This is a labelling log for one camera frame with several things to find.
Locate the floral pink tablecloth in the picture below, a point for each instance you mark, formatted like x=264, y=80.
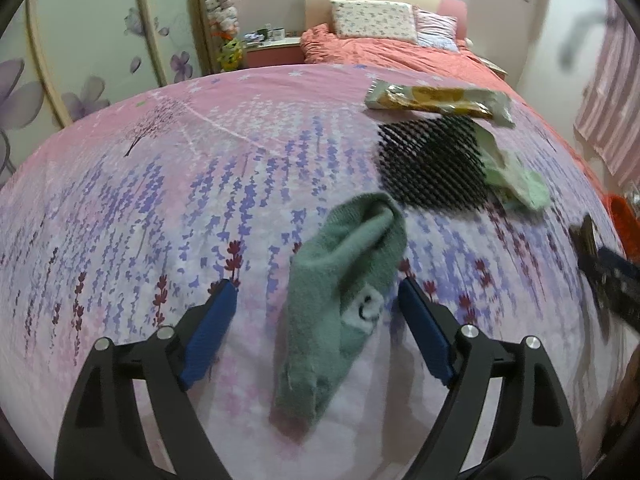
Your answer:
x=200, y=185

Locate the white mug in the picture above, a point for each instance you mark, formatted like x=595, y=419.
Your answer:
x=278, y=33

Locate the flower print wardrobe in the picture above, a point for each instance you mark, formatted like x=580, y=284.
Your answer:
x=75, y=50

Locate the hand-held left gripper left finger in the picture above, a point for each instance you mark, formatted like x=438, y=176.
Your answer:
x=210, y=332

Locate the black white checkered sock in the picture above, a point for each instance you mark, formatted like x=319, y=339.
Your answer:
x=430, y=160

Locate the plush toy tower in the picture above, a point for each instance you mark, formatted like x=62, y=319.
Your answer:
x=222, y=5

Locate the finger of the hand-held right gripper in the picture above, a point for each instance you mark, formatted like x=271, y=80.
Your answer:
x=607, y=266

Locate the striped pink pillow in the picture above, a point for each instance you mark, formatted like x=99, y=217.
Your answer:
x=436, y=30

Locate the striped pink curtain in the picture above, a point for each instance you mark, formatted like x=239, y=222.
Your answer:
x=610, y=105

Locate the pink nightstand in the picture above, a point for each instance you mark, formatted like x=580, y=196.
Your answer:
x=492, y=65
x=272, y=53

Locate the orange plastic basket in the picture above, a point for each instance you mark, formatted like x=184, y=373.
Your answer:
x=622, y=210

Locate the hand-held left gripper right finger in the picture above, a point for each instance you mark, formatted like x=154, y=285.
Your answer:
x=425, y=332

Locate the yellow green snack packet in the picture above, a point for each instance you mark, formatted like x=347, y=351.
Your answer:
x=435, y=100

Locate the coral duvet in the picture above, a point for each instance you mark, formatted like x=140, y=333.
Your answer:
x=390, y=50

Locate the black mug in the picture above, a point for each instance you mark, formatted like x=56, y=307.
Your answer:
x=261, y=34

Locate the green plush toy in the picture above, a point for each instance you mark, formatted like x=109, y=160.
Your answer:
x=231, y=55

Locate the floral white pillow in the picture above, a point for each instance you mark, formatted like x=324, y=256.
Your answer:
x=375, y=20

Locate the light green sock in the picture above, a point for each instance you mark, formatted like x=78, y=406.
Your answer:
x=515, y=175

